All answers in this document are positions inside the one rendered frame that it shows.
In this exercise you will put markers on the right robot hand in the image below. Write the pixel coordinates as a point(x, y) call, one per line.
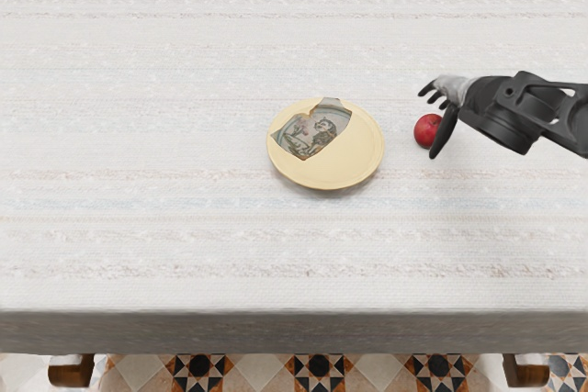
point(449, 90)

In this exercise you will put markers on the yellow plate with printed pattern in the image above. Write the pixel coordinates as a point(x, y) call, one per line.
point(342, 153)

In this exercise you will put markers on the red apple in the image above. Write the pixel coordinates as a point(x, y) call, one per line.
point(425, 130)

